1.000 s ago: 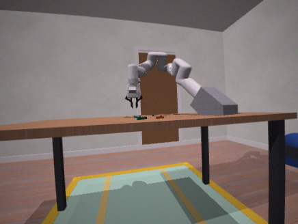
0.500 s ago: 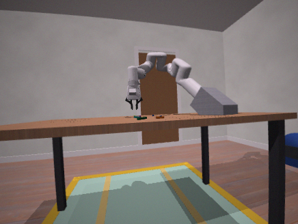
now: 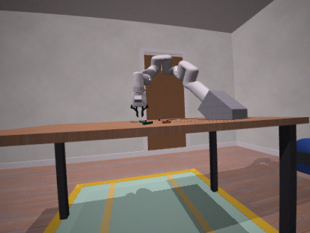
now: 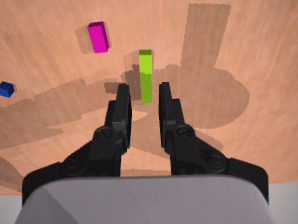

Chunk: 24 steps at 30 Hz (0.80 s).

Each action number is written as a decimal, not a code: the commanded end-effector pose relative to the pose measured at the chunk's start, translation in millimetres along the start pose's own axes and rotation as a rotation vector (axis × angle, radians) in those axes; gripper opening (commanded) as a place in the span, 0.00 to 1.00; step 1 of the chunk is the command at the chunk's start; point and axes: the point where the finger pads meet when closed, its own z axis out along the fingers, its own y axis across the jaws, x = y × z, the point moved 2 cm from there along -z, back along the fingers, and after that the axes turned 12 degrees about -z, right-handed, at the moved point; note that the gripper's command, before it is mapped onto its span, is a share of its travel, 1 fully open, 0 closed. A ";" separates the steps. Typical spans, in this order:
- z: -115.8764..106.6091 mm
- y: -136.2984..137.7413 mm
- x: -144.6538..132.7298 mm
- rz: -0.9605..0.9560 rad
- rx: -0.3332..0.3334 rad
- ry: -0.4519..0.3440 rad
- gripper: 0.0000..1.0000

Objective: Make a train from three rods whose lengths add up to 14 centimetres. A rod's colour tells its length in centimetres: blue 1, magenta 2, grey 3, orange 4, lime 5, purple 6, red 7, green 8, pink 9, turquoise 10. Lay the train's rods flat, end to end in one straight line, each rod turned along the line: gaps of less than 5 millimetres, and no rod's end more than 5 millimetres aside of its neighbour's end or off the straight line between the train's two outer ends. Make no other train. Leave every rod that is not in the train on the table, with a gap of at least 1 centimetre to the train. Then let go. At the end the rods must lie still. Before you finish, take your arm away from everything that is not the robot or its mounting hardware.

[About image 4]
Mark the lime green rod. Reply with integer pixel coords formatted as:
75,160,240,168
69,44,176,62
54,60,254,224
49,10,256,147
139,49,152,103

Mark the small blue block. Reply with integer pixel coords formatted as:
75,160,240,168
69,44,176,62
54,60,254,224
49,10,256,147
0,81,14,98

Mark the magenta rectangular block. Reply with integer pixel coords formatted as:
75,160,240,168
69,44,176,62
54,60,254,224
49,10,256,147
87,21,109,53

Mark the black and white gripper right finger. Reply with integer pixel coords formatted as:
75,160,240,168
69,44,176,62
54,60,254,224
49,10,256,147
158,82,269,205

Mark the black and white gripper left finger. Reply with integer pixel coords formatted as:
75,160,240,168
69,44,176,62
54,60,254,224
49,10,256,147
22,83,132,206

